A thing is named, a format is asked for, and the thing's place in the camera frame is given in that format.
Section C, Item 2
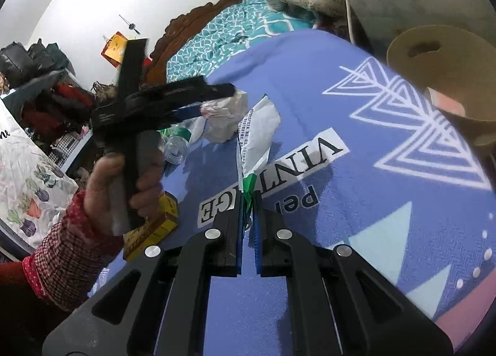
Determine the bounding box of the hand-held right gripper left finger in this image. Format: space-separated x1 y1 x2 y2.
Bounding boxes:
42 205 245 356

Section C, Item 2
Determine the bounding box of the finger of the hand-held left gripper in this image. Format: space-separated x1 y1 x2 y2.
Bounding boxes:
166 107 203 123
163 76 238 109

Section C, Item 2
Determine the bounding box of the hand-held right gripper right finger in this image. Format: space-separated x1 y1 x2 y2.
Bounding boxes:
254 209 454 356

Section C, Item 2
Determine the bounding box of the white tissue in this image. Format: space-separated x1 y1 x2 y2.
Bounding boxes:
190 89 249 143

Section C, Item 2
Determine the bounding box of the clear plastic bottle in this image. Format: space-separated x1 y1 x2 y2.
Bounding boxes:
158 127 193 165

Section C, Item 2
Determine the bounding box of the white green paper wrapper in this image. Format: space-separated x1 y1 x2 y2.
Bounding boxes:
236 94 281 221

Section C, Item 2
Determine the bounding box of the yellow red cardboard box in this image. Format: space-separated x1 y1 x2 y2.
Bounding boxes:
123 191 179 262

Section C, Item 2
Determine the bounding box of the tan plastic bin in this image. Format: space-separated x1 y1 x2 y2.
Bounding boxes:
386 25 496 147

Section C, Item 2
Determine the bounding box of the person's left forearm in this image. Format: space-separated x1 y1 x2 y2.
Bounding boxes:
0 189 125 312

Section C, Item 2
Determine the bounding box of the person's left hand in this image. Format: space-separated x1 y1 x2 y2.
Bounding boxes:
86 154 165 238

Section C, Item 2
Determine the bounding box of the teal patterned quilt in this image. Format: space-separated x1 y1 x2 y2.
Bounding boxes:
166 0 316 83

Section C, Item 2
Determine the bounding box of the carved wooden headboard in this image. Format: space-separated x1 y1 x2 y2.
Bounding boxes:
145 0 245 86

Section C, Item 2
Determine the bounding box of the cluttered storage shelf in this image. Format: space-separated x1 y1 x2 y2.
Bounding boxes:
0 40 97 171

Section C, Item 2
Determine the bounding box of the cactus printed cloth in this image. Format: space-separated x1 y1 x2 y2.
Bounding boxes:
0 102 80 248

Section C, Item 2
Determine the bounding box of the yellow red wall hanging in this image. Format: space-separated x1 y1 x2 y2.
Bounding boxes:
101 32 126 66

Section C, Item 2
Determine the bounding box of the dark wall hook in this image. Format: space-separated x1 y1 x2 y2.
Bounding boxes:
118 14 140 35

